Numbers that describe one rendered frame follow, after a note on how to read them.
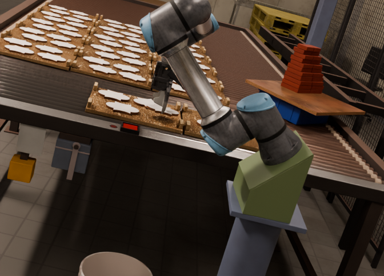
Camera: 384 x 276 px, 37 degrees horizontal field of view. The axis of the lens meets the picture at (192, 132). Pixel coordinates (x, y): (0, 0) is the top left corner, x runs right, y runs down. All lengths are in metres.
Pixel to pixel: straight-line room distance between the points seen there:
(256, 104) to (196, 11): 0.36
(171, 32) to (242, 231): 0.74
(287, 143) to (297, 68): 1.39
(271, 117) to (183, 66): 0.34
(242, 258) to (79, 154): 0.75
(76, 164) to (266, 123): 0.80
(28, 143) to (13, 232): 1.00
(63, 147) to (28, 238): 1.03
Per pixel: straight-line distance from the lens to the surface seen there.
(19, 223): 3.36
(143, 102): 2.63
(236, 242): 2.12
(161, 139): 2.30
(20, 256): 3.08
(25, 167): 2.37
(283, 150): 1.98
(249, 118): 1.93
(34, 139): 2.35
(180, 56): 1.91
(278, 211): 2.00
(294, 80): 3.34
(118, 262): 2.55
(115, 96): 2.60
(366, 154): 2.94
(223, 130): 1.93
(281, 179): 1.95
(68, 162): 2.33
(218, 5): 11.75
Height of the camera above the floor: 1.67
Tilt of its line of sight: 17 degrees down
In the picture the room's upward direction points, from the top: 16 degrees clockwise
